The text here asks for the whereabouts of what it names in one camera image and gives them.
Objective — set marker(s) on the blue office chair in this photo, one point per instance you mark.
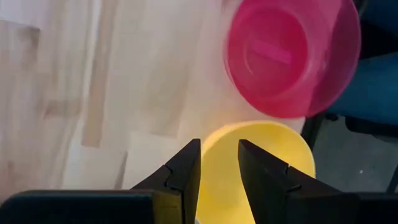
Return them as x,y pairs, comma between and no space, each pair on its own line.
373,90

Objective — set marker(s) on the pinkish red plastic bowl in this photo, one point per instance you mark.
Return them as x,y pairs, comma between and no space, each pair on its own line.
280,62

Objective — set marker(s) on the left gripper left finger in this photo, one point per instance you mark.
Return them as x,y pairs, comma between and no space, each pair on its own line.
186,174

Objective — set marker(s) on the yellow plastic bowl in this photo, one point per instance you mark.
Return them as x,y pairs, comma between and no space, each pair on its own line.
220,174

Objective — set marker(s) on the black metal table frame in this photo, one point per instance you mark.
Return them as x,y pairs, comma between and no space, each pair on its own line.
311,130

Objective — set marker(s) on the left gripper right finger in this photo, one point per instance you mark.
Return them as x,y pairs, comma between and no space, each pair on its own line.
267,186

